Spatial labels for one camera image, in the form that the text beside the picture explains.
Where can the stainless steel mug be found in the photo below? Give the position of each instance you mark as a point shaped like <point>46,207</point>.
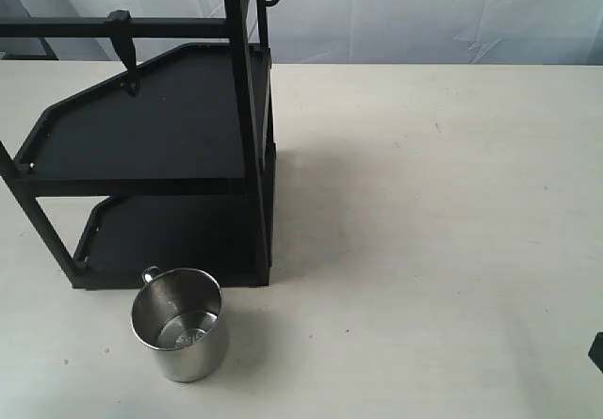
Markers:
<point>178,315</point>

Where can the black metal shelf rack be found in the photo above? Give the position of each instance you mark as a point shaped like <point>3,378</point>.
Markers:
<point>180,175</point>

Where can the black hook on crossbar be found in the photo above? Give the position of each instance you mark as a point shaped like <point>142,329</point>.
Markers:
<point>118,23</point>

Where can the black object at right edge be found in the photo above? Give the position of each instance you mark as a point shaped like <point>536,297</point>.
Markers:
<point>595,352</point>

